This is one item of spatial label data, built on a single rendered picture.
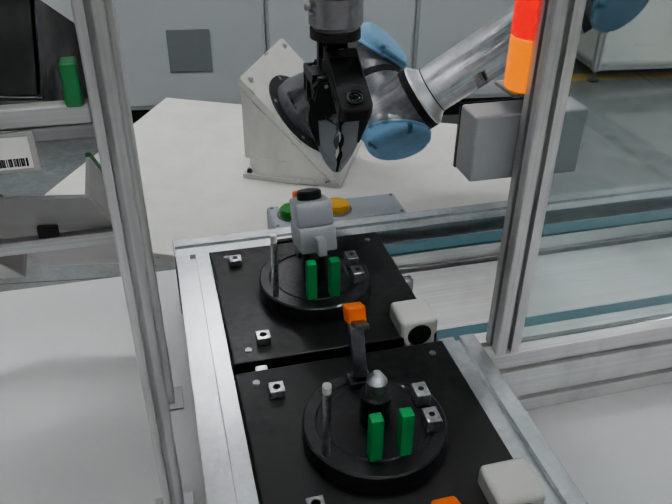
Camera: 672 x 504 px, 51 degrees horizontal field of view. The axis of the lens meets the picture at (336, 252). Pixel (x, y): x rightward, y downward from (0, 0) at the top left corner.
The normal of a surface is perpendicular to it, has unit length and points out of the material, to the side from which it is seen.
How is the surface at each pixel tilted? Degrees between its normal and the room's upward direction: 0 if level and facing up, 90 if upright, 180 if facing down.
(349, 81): 28
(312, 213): 73
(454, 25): 90
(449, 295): 0
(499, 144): 90
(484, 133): 90
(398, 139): 125
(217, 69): 90
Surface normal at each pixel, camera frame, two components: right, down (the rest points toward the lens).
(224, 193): 0.01, -0.85
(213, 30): 0.13, 0.53
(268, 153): -0.22, 0.52
